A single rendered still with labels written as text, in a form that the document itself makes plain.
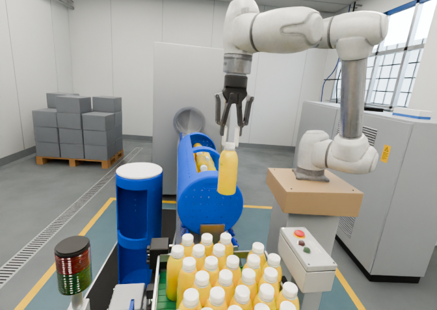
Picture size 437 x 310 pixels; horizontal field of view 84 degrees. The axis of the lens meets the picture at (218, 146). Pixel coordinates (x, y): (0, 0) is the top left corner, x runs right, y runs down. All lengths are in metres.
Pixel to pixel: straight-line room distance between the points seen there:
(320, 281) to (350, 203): 0.60
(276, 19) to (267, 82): 5.59
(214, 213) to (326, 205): 0.58
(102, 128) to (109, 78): 2.29
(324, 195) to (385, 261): 1.50
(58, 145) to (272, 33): 4.51
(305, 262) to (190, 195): 0.48
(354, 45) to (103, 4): 6.06
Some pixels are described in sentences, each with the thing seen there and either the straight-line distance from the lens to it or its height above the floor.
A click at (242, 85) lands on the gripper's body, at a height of 1.60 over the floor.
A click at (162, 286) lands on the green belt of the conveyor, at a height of 0.90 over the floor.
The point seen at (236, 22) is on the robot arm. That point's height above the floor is 1.77.
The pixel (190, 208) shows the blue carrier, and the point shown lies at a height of 1.09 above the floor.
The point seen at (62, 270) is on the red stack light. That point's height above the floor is 1.22.
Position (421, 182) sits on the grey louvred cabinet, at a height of 0.97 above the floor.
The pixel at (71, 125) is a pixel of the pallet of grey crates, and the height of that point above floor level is 0.73.
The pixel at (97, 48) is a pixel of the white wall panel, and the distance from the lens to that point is 6.67.
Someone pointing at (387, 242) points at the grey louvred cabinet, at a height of 0.42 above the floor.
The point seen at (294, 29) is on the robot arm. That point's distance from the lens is 0.67.
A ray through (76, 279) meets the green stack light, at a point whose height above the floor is 1.20.
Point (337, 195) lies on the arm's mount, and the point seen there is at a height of 1.11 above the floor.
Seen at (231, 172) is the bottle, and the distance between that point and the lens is 0.82.
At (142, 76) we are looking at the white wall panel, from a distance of 6.30.
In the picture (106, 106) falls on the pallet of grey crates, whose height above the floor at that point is 1.03.
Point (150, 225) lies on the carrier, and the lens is 1.64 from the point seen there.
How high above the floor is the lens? 1.60
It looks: 15 degrees down
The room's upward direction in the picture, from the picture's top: 5 degrees clockwise
